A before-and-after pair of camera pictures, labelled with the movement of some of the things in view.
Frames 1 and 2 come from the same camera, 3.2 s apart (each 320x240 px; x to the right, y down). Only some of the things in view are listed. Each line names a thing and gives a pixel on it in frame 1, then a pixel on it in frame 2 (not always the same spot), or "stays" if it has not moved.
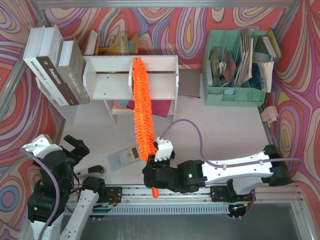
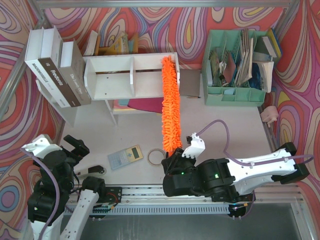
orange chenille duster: [146, 130] to [171, 122]
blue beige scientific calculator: [124, 157] stays
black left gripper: [75, 147] stays
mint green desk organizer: [226, 68] stays
